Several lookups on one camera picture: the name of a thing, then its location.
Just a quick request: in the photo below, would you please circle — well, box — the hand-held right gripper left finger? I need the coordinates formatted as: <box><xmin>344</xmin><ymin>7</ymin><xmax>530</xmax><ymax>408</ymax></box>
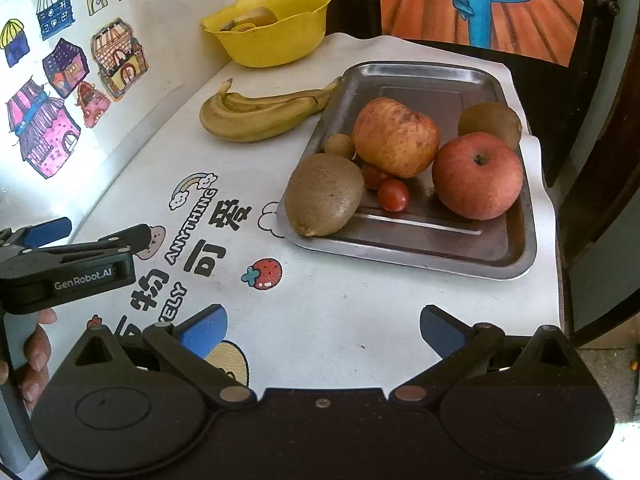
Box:
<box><xmin>50</xmin><ymin>304</ymin><xmax>256</xmax><ymax>405</ymax></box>

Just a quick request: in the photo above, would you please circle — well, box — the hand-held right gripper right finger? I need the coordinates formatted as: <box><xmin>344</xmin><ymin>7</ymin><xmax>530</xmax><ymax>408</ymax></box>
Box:
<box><xmin>391</xmin><ymin>304</ymin><xmax>596</xmax><ymax>403</ymax></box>

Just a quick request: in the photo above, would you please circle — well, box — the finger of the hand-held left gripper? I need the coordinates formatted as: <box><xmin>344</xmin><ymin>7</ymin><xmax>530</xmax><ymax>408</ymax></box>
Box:
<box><xmin>0</xmin><ymin>216</ymin><xmax>72</xmax><ymax>256</ymax></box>
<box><xmin>35</xmin><ymin>224</ymin><xmax>152</xmax><ymax>259</ymax></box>

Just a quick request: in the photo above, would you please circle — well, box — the metal tray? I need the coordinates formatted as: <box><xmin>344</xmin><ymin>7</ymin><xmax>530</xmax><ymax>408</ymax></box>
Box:
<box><xmin>276</xmin><ymin>61</ymin><xmax>538</xmax><ymax>281</ymax></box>

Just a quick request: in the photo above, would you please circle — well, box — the red cherry tomato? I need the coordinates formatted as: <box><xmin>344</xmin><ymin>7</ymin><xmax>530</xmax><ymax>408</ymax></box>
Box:
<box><xmin>361</xmin><ymin>162</ymin><xmax>393</xmax><ymax>191</ymax></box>
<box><xmin>377</xmin><ymin>179</ymin><xmax>411</xmax><ymax>212</ymax></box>

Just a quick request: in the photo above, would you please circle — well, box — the smooth red apple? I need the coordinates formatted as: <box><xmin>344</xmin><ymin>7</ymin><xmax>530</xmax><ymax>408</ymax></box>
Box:
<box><xmin>432</xmin><ymin>131</ymin><xmax>524</xmax><ymax>221</ymax></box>

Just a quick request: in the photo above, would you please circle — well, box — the large brown kiwi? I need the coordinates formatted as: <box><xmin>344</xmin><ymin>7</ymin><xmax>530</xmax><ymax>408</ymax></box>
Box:
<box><xmin>285</xmin><ymin>152</ymin><xmax>366</xmax><ymax>237</ymax></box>

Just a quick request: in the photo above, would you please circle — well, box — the wrinkled pale red apple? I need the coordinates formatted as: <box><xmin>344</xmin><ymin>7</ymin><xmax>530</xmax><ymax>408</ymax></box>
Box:
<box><xmin>351</xmin><ymin>97</ymin><xmax>442</xmax><ymax>179</ymax></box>

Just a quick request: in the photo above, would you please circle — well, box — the small brown kiwi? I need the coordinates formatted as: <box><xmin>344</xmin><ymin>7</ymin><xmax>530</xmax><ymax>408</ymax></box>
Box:
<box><xmin>324</xmin><ymin>132</ymin><xmax>357</xmax><ymax>158</ymax></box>

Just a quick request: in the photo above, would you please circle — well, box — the person's left hand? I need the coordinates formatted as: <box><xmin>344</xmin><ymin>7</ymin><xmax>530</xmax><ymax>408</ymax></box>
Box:
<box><xmin>22</xmin><ymin>308</ymin><xmax>57</xmax><ymax>401</ymax></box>

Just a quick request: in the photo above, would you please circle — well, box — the yellow banana bunch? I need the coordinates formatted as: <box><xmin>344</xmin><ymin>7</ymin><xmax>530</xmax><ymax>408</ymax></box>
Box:
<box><xmin>199</xmin><ymin>77</ymin><xmax>341</xmax><ymax>143</ymax></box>

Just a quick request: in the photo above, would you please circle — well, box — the yellow plastic bowl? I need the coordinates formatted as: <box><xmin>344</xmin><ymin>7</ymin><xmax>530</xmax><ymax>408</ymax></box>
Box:
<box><xmin>201</xmin><ymin>0</ymin><xmax>339</xmax><ymax>68</ymax></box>

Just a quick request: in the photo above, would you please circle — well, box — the pale fruit piece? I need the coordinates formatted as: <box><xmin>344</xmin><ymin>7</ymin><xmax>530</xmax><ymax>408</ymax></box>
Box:
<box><xmin>220</xmin><ymin>7</ymin><xmax>278</xmax><ymax>33</ymax></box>

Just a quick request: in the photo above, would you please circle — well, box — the orange and blue painting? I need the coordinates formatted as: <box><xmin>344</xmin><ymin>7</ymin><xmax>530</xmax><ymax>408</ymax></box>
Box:
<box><xmin>380</xmin><ymin>0</ymin><xmax>586</xmax><ymax>66</ymax></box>

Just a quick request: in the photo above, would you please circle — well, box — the house drawings wall poster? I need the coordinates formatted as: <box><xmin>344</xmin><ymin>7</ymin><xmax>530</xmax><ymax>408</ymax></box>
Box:
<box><xmin>0</xmin><ymin>0</ymin><xmax>268</xmax><ymax>241</ymax></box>

